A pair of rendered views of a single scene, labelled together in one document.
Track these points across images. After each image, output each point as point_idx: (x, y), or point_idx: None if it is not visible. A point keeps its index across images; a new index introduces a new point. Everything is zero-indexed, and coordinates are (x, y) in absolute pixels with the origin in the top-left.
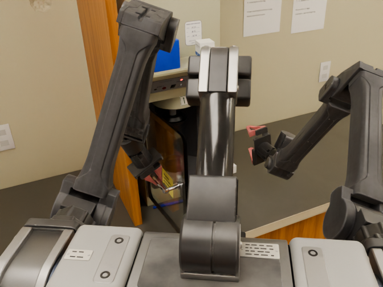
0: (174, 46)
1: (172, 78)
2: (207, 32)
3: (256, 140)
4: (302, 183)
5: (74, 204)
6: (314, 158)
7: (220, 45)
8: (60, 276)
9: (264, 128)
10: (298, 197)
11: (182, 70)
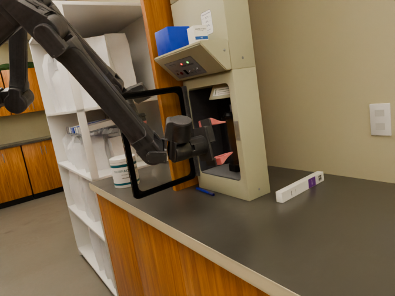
0: (165, 33)
1: (172, 61)
2: (216, 20)
3: (194, 130)
4: (292, 244)
5: (6, 88)
6: (391, 244)
7: (370, 52)
8: None
9: (206, 119)
10: (252, 245)
11: (169, 53)
